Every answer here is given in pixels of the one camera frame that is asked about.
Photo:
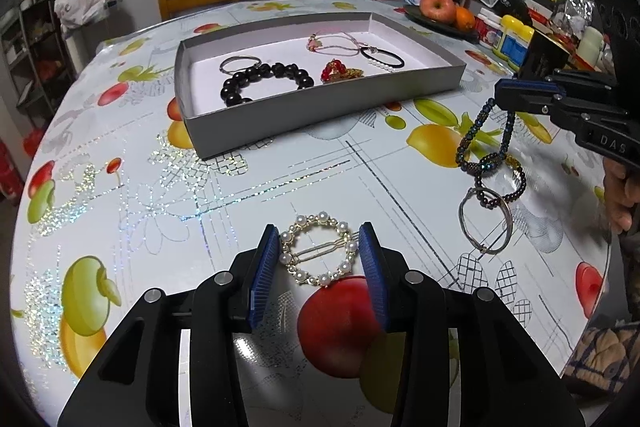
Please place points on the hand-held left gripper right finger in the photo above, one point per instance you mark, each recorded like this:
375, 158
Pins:
375, 277

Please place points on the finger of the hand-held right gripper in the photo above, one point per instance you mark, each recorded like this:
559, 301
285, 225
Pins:
525, 104
525, 88

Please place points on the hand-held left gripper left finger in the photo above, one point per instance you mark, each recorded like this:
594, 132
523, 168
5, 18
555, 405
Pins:
262, 277

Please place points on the round pearl hair clip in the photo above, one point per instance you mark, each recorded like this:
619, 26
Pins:
300, 276

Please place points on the large silver bangle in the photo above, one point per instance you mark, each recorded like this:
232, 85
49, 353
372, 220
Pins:
470, 234

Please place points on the grey shallow cardboard tray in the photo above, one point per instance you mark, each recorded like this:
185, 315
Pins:
320, 107

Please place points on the red bead charm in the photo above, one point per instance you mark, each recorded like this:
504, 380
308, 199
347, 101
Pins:
335, 71

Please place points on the thin silver bangle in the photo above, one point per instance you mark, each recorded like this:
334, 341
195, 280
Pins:
225, 63

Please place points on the person's right hand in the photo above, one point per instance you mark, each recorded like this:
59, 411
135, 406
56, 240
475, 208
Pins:
622, 199

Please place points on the yellow cap bottle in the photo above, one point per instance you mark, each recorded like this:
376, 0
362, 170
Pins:
512, 42

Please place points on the orange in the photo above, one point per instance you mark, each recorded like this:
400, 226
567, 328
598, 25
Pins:
465, 19

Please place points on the fruit print tablecloth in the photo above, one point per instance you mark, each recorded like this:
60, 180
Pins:
175, 217

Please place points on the dark fruit plate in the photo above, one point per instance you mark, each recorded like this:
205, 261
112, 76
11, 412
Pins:
425, 24

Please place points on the red apple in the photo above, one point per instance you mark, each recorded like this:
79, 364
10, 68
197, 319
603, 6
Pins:
437, 6

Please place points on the patterned clothing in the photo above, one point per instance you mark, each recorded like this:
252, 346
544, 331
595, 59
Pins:
605, 352

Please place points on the metal shelf rack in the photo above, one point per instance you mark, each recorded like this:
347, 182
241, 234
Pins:
30, 52

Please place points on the white plastic bag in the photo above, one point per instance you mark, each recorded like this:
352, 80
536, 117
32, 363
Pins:
82, 2

